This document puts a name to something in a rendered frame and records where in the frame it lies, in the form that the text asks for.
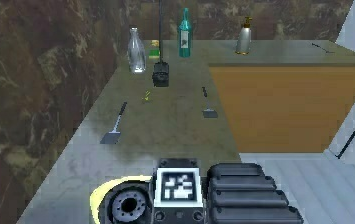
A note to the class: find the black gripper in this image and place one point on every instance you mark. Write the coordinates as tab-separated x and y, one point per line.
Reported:
129	206

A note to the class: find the small yellow thin object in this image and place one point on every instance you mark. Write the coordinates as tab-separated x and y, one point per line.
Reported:
147	97

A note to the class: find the black box with pole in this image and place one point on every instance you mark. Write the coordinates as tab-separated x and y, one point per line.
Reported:
160	75

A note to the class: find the clear glass bottle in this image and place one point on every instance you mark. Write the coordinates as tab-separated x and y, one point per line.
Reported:
136	53

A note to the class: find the green sponge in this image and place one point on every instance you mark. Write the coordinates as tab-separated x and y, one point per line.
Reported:
154	53

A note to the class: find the yellow block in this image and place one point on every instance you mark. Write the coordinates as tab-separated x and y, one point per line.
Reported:
155	43

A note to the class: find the teal glass bottle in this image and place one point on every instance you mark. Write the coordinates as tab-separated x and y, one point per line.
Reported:
184	40

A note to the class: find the silver spray bottle gold top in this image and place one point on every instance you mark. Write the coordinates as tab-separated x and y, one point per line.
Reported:
244	40

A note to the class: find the thin black utensil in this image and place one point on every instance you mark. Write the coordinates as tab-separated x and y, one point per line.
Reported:
321	47

